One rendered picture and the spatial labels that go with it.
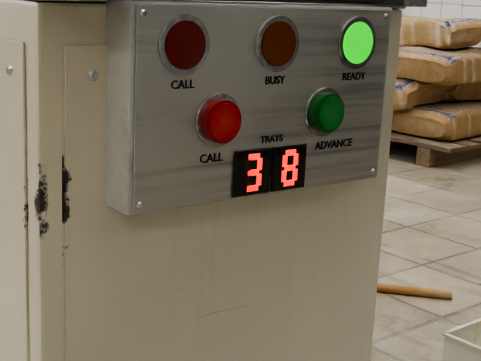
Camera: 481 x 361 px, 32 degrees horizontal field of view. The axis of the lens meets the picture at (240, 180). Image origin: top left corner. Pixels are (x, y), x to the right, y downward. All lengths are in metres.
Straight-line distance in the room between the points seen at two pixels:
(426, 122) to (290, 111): 3.63
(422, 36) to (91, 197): 3.91
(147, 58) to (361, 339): 0.37
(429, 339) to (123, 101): 1.71
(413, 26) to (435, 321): 2.42
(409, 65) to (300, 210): 3.58
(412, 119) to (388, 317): 2.12
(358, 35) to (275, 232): 0.17
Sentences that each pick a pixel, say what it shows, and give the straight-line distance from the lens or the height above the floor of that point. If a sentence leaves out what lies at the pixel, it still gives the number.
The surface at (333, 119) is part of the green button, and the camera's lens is 0.64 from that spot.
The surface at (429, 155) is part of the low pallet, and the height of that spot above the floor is 0.06.
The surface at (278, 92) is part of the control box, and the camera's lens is 0.62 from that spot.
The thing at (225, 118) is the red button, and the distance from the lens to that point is 0.58.
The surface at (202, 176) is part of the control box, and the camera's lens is 0.59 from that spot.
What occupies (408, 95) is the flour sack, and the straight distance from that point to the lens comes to 4.23.
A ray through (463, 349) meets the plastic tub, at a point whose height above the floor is 0.14.
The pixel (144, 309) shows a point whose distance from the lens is 0.63.
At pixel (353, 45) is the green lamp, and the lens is 0.66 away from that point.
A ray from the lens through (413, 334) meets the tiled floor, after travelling 2.21.
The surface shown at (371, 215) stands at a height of 0.66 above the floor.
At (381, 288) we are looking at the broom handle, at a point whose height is 0.02.
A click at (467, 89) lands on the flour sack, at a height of 0.33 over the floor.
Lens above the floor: 0.86
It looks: 14 degrees down
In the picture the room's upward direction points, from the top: 3 degrees clockwise
